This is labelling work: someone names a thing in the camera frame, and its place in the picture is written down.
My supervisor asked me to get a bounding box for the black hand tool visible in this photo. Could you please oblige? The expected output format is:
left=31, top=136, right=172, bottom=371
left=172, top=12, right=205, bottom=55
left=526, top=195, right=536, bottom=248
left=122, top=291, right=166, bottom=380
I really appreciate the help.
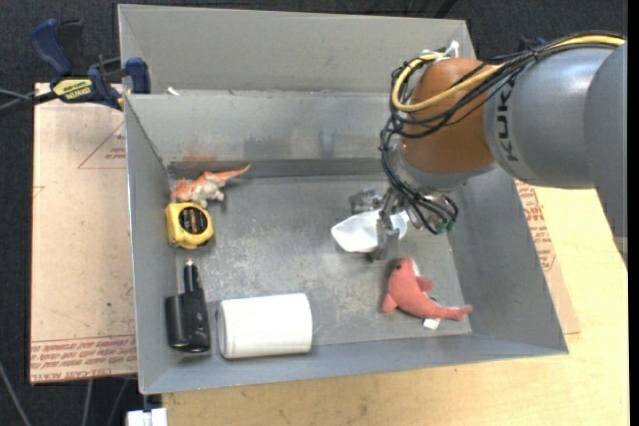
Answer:
left=165, top=258, right=213, bottom=355

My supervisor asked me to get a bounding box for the grey metal bin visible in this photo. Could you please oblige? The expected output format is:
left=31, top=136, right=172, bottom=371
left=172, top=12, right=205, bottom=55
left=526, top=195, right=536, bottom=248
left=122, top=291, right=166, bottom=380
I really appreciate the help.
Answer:
left=117, top=3, right=570, bottom=396

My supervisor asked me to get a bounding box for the brown cardboard board red print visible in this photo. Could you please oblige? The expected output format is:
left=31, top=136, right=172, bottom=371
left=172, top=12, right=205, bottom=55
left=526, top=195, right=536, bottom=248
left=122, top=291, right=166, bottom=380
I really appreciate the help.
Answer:
left=29, top=82, right=581, bottom=386

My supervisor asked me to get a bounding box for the yellow tape measure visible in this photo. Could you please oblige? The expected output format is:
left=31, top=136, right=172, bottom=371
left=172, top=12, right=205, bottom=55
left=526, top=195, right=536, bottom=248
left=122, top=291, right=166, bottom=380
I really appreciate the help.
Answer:
left=164, top=201, right=217, bottom=250

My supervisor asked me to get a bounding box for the white cloth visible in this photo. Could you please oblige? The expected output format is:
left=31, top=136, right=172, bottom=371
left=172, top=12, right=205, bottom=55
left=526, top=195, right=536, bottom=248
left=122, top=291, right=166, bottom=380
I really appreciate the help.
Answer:
left=330, top=209, right=411, bottom=254

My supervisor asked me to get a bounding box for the white cylinder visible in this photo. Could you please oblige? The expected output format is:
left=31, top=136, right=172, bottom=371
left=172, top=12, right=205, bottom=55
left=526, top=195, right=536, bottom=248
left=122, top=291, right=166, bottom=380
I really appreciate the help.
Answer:
left=216, top=292, right=315, bottom=360

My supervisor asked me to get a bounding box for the pink toy dolphin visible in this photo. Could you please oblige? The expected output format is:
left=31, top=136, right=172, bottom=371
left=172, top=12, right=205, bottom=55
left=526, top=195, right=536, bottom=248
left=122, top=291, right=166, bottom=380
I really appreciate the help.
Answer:
left=380, top=255, right=474, bottom=330

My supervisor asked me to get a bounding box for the orange toy dinosaur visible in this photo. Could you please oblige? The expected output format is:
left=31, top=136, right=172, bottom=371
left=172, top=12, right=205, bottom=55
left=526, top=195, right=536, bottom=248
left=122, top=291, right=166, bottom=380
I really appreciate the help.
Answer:
left=169, top=163, right=253, bottom=210

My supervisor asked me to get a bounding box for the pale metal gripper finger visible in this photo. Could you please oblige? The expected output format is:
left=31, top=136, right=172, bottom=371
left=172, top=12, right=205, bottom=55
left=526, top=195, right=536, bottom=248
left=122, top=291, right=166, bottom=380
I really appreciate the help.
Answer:
left=348, top=188, right=384, bottom=215
left=369, top=211, right=401, bottom=262

